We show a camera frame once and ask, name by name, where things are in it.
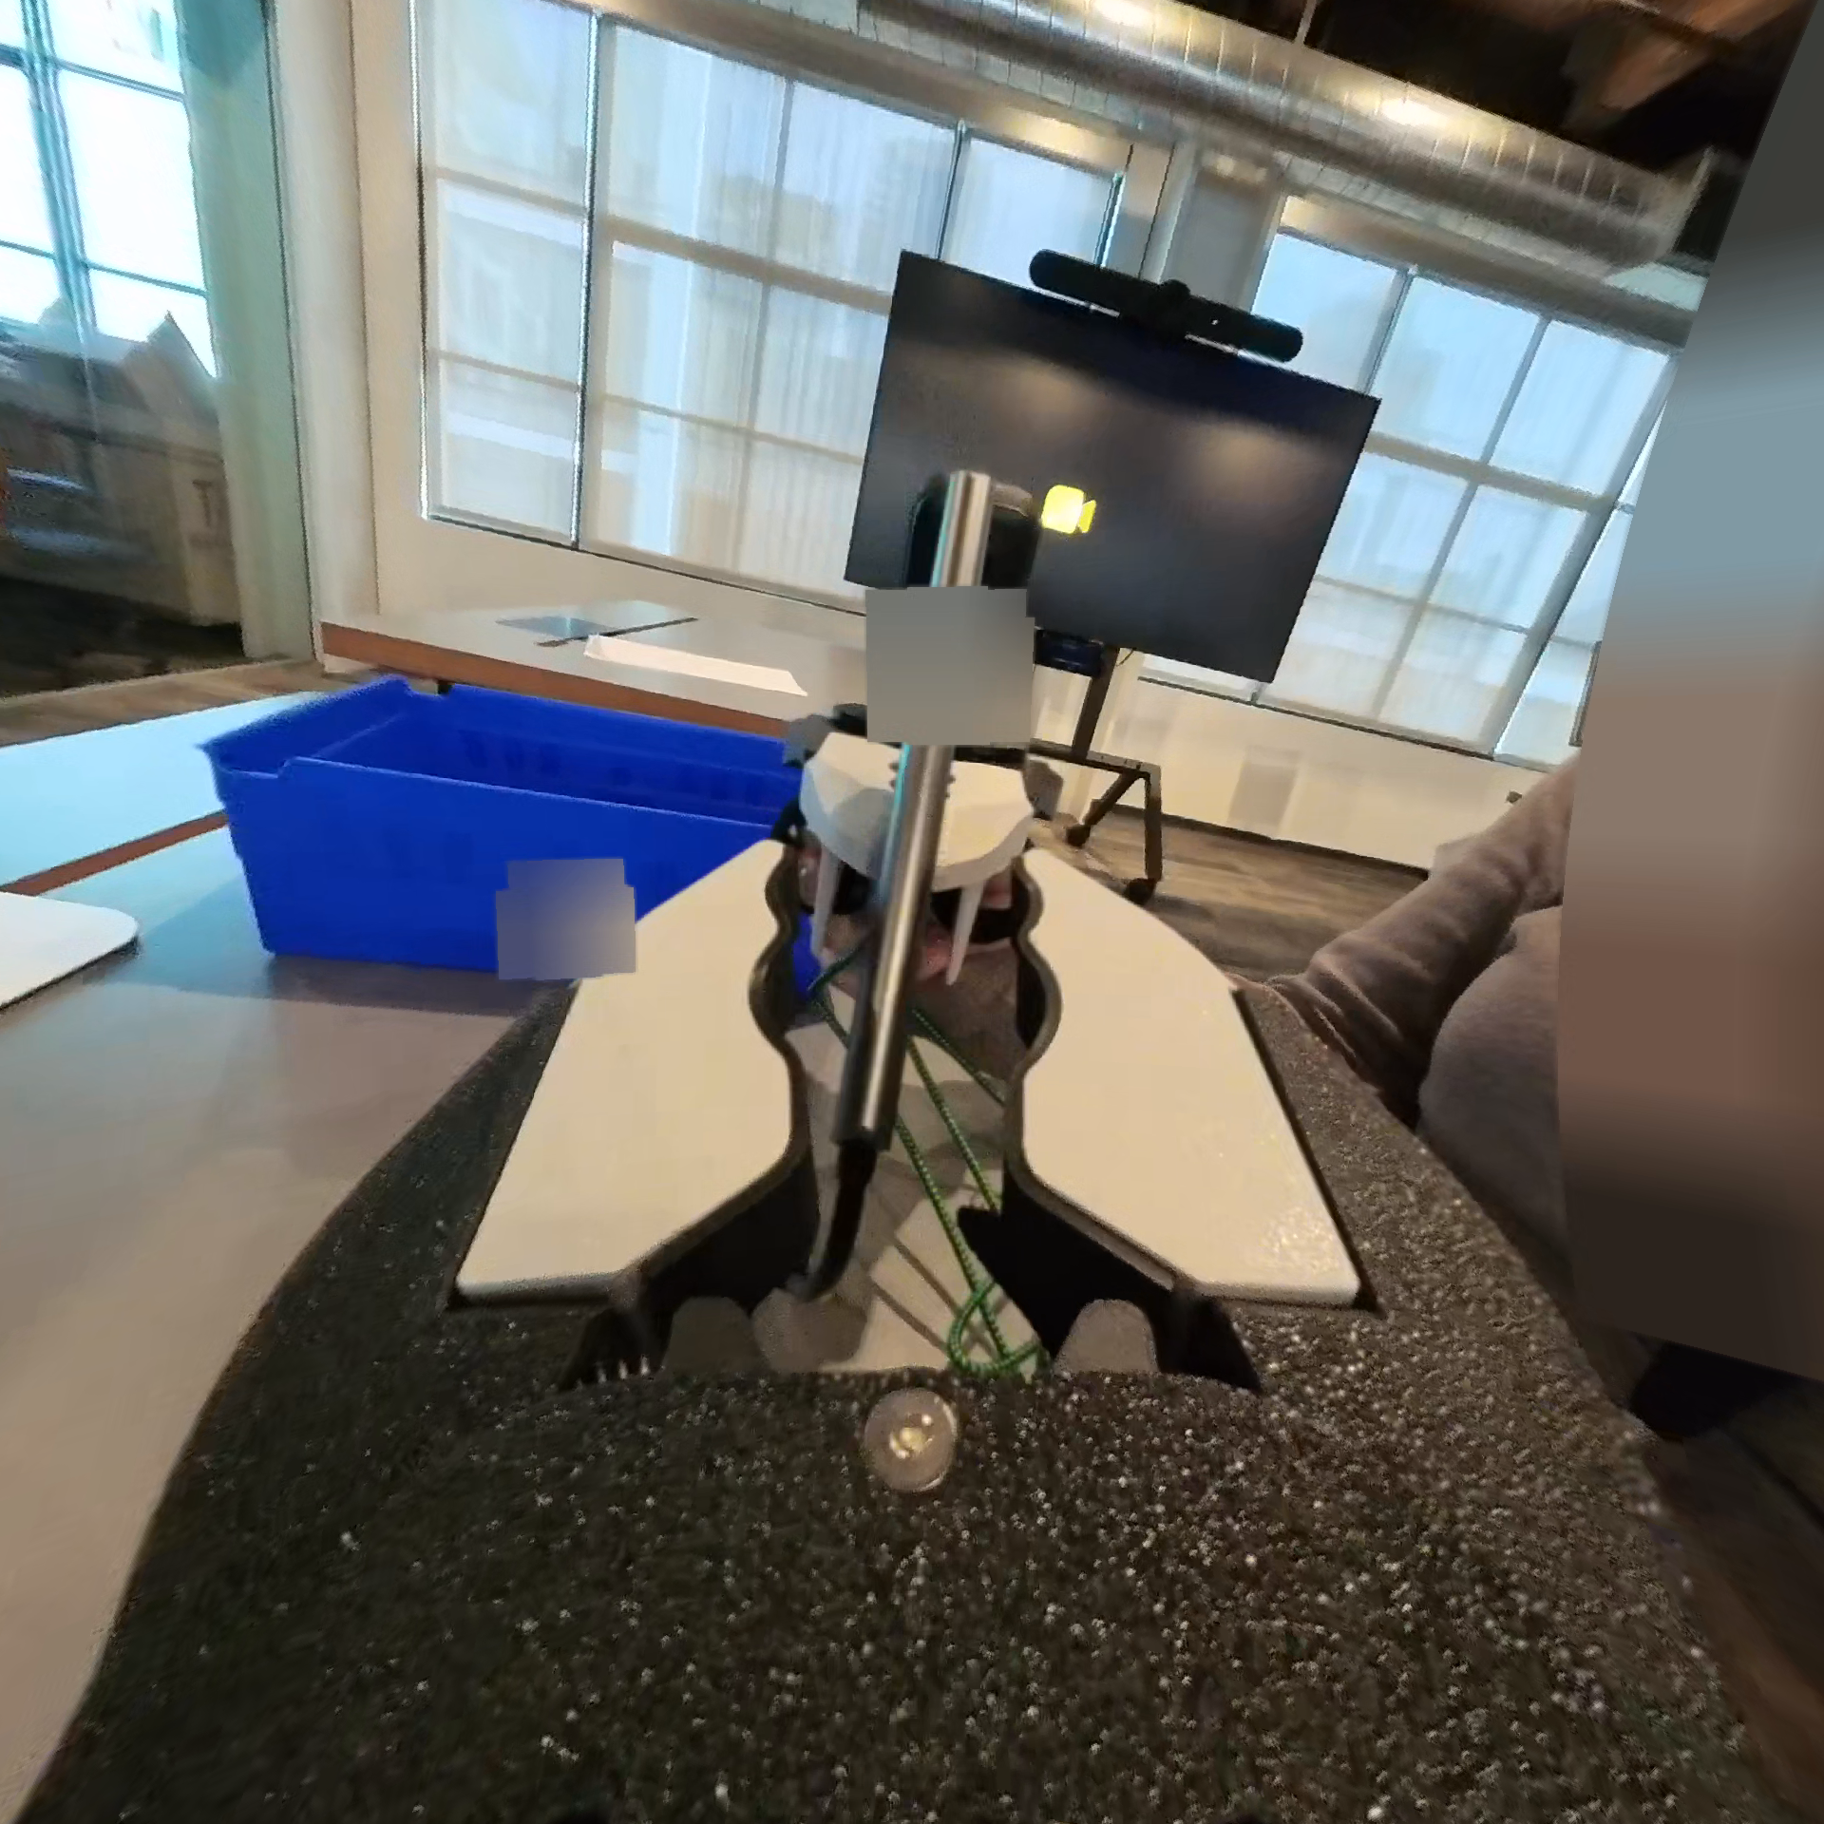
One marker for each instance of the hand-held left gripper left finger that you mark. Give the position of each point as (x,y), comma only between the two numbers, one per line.
(641,1112)

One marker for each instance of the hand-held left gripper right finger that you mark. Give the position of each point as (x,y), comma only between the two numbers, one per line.
(1182,1112)

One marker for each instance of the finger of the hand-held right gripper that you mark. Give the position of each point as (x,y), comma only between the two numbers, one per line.
(987,835)
(848,813)

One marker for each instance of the silver metal rod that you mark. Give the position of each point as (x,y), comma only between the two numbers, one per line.
(913,885)

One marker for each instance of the person's right forearm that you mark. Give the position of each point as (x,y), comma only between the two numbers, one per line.
(1397,983)

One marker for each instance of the person's right hand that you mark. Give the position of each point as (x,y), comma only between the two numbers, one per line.
(936,952)

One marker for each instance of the black television screen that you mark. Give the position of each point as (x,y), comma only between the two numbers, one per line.
(1111,470)

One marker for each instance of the black wheeled television stand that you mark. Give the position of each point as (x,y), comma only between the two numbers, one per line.
(1126,797)

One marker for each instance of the person's grey clothing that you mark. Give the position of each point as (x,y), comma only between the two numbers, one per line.
(1496,1141)

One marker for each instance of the blue plastic bin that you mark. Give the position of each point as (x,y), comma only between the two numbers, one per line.
(384,841)

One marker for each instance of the large grid window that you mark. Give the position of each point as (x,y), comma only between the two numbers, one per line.
(685,285)
(1482,497)

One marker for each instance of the white table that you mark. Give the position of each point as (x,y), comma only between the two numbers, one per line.
(457,657)

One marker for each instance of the white flat board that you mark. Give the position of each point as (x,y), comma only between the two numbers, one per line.
(57,952)

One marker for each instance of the black camera bar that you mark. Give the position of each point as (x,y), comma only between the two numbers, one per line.
(1168,302)

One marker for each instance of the silver ventilation duct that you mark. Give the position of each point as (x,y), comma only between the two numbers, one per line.
(1425,128)

